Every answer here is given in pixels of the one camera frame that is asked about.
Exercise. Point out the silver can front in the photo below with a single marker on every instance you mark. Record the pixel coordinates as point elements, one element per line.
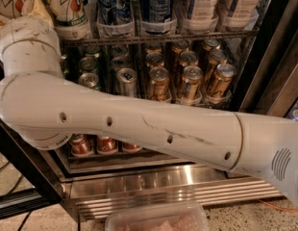
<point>127,82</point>

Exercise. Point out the stainless fridge base grille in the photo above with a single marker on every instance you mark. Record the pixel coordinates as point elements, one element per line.
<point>96,197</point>

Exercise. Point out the red can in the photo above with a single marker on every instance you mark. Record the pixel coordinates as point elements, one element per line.
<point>106,145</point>
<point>80,145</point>
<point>131,148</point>

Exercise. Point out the clear plastic container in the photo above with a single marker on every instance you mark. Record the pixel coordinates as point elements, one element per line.
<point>180,216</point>

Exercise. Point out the open fridge door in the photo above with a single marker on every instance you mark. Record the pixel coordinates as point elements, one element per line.
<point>46,189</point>

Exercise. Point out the white can rightmost on shelf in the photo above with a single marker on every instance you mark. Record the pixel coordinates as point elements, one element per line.
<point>235,14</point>

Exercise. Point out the top wire shelf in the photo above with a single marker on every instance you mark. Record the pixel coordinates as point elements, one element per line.
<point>157,38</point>

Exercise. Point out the red can front right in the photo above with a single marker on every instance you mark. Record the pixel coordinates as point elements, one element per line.
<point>131,148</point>

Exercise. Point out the red can front middle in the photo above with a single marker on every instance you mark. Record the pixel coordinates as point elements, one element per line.
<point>106,145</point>

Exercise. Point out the blue Pepsi can with face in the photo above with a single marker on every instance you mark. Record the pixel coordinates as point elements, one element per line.
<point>115,15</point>

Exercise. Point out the dark blue Pepsi can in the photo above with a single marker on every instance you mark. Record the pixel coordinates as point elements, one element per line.
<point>156,16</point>

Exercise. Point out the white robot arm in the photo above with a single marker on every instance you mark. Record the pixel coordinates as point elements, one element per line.
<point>45,110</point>

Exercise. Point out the red can front left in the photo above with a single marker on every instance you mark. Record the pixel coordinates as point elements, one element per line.
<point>80,145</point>

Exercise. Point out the gold can front middle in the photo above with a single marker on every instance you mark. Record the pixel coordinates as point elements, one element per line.
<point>190,83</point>

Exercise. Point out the gold can front right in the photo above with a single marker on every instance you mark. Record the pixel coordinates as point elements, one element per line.
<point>220,82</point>

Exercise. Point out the gold can front left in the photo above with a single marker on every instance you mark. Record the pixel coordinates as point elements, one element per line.
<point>158,84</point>

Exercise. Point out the gold can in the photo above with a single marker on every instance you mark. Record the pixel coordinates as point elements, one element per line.
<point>158,84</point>
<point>220,82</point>
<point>190,83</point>

